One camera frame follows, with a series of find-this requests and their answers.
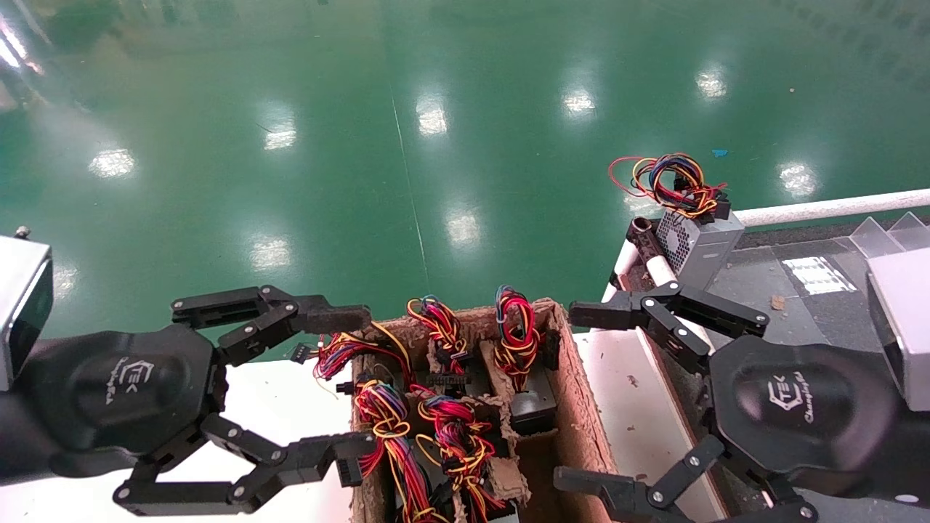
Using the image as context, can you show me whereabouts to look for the brown cardboard divider box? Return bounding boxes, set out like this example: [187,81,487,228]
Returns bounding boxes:
[349,297,619,523]

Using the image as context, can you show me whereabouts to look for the black pipe connector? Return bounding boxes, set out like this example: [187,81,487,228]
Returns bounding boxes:
[626,216,667,267]

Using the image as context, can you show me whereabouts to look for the long white frame pipe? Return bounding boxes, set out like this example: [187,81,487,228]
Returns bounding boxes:
[734,188,930,228]

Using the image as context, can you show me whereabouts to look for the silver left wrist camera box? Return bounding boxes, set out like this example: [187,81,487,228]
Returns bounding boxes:
[0,227,54,392]

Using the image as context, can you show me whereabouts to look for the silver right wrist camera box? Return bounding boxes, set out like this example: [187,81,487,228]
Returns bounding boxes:
[866,246,930,413]

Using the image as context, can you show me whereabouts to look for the black conveyor belt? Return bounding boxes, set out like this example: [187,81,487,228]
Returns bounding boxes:
[638,218,930,523]

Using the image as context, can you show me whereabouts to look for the black power supply coloured wires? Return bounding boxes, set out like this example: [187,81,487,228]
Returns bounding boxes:
[289,322,416,399]
[354,378,448,523]
[493,285,559,436]
[411,391,509,523]
[406,294,472,393]

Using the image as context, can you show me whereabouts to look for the clear plastic divider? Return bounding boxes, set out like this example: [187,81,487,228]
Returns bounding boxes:
[849,211,930,259]

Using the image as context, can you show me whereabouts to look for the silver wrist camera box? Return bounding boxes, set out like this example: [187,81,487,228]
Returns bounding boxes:
[866,246,930,413]
[0,227,54,392]

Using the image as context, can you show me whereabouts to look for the short white frame pipe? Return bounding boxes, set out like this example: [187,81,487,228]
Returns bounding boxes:
[602,238,719,351]

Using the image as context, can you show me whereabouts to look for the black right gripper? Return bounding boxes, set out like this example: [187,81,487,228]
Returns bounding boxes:
[553,280,930,523]

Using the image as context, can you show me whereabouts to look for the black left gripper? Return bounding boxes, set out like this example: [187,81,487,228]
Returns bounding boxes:
[0,285,379,517]

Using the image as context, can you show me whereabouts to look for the silver power supply coloured wires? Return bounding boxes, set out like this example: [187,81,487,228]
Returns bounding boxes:
[608,152,746,293]

